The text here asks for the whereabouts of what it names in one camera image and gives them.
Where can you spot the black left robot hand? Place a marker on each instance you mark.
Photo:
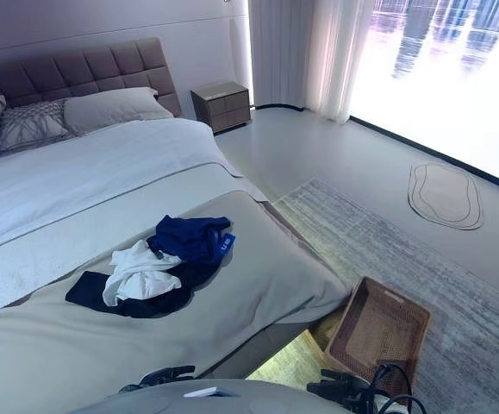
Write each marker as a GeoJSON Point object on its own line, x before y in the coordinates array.
{"type": "Point", "coordinates": [167, 373]}

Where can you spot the grey patterned cushion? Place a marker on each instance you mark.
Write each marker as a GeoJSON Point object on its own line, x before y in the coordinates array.
{"type": "Point", "coordinates": [29, 125]}

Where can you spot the brown nightstand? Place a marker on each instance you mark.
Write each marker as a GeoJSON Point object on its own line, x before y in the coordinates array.
{"type": "Point", "coordinates": [223, 108]}

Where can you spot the brown woven basket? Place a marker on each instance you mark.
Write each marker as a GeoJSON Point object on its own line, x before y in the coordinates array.
{"type": "Point", "coordinates": [378, 328]}

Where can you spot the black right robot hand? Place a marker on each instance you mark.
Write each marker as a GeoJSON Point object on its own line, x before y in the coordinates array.
{"type": "Point", "coordinates": [339, 384]}

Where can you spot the beige pillow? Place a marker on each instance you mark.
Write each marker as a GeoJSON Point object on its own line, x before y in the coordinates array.
{"type": "Point", "coordinates": [115, 110]}

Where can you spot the bed with grey cover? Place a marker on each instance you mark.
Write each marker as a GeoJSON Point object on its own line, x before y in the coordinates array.
{"type": "Point", "coordinates": [253, 280]}

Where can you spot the bright cityscape window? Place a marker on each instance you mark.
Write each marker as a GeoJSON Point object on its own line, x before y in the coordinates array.
{"type": "Point", "coordinates": [447, 64]}

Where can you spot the black garment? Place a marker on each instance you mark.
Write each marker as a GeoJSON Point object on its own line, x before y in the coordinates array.
{"type": "Point", "coordinates": [89, 291]}

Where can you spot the blue garment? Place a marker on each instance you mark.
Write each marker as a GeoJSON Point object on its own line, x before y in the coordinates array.
{"type": "Point", "coordinates": [188, 237]}

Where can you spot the white garment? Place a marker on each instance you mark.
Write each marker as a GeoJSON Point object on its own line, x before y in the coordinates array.
{"type": "Point", "coordinates": [141, 276]}

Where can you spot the brown tufted headboard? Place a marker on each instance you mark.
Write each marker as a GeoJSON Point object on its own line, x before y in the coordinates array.
{"type": "Point", "coordinates": [81, 73]}

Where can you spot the grey robot torso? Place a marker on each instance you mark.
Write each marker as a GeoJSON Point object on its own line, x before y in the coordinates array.
{"type": "Point", "coordinates": [167, 401]}

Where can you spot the white duvet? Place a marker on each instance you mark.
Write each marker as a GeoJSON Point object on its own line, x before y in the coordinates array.
{"type": "Point", "coordinates": [81, 181]}

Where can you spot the white sheer curtain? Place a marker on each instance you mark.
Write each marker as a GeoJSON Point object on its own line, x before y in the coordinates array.
{"type": "Point", "coordinates": [318, 52]}

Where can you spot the small oval beige rug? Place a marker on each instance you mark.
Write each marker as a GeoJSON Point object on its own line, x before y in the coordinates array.
{"type": "Point", "coordinates": [443, 194]}

